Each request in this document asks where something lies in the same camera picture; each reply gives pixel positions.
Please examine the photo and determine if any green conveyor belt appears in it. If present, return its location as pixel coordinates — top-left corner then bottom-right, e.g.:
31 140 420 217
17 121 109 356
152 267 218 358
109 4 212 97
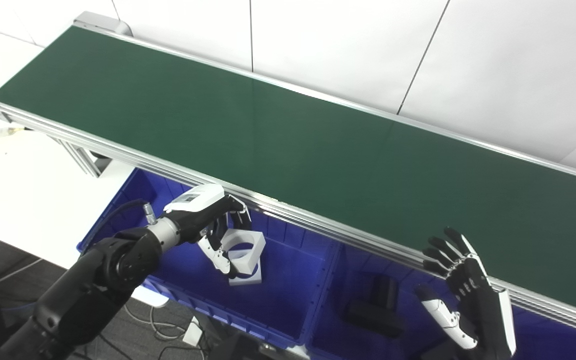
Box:
0 26 576 318
0 11 576 341

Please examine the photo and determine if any blue plastic bin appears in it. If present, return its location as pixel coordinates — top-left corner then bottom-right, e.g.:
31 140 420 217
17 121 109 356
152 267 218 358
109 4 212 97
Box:
77 167 341 351
308 242 576 360

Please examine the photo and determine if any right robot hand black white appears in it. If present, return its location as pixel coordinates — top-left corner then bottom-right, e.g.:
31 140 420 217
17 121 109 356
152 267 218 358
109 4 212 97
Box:
414 227 517 360

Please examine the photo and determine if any aluminium conveyor leg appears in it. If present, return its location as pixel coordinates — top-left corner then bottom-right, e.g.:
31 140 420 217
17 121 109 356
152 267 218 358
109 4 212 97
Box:
50 137 114 178

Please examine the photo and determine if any black block part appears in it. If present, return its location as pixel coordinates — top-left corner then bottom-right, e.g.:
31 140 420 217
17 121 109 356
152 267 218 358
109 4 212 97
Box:
343 274 404 338

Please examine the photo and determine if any white power adapter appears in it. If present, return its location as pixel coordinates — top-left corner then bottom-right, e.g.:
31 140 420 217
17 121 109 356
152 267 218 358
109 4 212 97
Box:
182 316 205 347

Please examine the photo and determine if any white ring block part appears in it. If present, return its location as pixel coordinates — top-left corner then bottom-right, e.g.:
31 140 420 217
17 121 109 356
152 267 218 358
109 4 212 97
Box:
228 262 264 287
218 227 267 271

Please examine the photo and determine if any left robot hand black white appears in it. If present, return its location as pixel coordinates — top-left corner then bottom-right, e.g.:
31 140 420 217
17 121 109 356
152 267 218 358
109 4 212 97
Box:
162 183 253 279

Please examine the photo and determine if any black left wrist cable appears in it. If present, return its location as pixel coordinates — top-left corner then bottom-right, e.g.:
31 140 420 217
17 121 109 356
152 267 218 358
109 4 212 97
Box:
100 199 159 226

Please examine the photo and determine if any white floor cable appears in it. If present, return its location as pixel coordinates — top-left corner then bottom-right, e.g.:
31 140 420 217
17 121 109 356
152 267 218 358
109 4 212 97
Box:
123 304 194 346

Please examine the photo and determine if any grey floor cable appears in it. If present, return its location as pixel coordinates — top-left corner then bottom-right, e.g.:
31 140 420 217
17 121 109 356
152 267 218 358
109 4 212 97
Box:
0 257 44 296

